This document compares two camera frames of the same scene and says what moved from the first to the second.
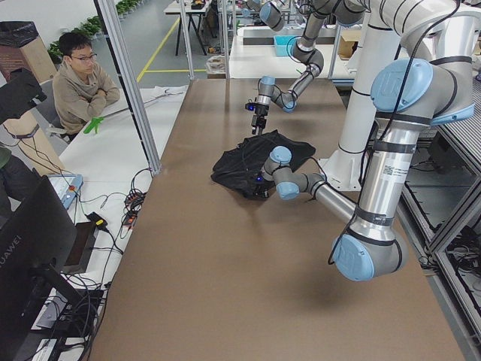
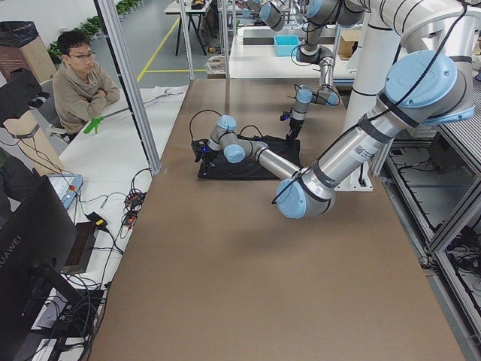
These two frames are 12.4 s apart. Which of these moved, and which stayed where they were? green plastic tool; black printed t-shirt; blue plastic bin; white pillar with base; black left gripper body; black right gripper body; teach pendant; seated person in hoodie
Moved: black right gripper body; black printed t-shirt; black left gripper body
Stayed: seated person in hoodie; blue plastic bin; teach pendant; green plastic tool; white pillar with base
